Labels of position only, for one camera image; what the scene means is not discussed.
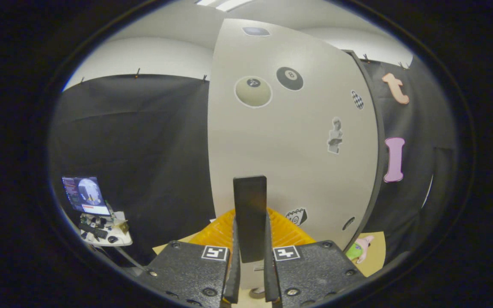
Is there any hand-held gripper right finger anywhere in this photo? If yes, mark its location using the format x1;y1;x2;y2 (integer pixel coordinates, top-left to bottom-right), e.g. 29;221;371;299
264;208;367;307

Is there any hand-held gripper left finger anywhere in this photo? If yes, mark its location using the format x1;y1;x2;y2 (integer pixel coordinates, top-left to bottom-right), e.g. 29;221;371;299
137;208;241;307

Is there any white shoe cabinet door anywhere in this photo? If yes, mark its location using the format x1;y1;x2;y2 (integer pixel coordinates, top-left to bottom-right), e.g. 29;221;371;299
207;18;379;291

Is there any grey shoe cabinet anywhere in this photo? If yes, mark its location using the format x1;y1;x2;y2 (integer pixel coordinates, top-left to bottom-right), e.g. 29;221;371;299
343;49;387;254

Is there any green plush toy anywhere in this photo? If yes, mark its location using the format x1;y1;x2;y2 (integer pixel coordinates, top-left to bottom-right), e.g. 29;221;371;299
346;234;375;264

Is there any small white side table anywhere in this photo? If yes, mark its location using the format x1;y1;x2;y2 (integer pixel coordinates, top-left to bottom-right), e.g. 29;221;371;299
80;211;134;247

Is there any black keyboard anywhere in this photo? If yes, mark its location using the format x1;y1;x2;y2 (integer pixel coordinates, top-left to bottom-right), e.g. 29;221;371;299
79;222;108;240

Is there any black backdrop cloth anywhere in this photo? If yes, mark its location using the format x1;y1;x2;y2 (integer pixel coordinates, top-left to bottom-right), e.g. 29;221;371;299
50;56;457;267

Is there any computer monitor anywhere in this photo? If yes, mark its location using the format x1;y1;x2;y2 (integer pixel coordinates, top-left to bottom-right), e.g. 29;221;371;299
62;176;111;216

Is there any long ceiling light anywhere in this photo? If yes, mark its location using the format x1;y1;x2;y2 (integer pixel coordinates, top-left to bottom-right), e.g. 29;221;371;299
195;0;254;12

